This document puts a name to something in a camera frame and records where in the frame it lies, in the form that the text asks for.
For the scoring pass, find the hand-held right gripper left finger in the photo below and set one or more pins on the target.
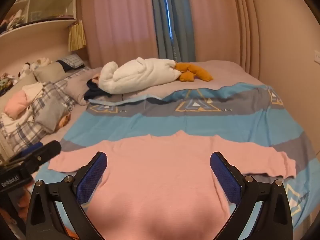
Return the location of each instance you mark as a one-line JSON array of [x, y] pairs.
[[92, 180]]

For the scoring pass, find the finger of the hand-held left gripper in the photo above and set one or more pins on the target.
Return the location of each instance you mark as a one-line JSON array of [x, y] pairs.
[[47, 150]]

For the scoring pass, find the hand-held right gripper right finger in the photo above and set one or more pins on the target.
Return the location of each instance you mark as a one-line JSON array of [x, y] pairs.
[[225, 180]]

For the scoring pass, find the pink sweater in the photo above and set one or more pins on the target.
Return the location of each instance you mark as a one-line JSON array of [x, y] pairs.
[[160, 180]]

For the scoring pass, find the pile of clothes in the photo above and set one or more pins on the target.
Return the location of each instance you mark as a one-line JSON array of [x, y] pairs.
[[12, 21]]

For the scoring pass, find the plaid blanket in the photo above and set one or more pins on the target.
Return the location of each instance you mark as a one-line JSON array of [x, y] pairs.
[[37, 115]]

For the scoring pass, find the pink cloth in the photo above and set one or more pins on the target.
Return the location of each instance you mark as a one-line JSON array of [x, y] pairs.
[[15, 105]]

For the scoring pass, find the grey pillow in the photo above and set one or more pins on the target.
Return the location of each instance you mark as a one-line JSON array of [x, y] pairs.
[[75, 86]]

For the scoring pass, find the dark clothing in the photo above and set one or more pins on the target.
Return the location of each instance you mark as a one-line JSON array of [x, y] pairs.
[[93, 91]]

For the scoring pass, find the blue and grey printed blanket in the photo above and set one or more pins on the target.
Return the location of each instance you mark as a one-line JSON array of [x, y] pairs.
[[175, 122]]

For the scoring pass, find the beige pillow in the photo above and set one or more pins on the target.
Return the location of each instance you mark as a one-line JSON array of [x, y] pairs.
[[47, 73]]

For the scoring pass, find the floral cloth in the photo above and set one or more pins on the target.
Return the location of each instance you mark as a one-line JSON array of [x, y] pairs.
[[5, 82]]

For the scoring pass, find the small white plush toy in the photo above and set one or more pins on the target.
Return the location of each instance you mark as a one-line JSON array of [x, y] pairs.
[[43, 61]]

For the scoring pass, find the blue striped pillow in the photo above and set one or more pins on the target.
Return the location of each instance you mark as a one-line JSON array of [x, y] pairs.
[[71, 61]]

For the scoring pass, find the orange cloth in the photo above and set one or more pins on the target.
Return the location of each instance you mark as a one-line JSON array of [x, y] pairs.
[[140, 75]]

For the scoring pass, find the yellow hanging cloth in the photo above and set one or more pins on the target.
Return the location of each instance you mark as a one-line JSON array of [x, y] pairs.
[[77, 36]]

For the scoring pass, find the white shelf cabinet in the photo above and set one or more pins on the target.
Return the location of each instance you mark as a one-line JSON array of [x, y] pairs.
[[37, 5]]

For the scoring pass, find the pink curtain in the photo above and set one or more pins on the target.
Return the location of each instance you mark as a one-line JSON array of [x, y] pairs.
[[215, 17], [120, 17]]

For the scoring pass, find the blue curtain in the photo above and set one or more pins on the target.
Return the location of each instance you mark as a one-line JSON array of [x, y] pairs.
[[177, 30]]

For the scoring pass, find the wall socket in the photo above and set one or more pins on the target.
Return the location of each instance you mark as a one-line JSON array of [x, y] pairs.
[[317, 57]]

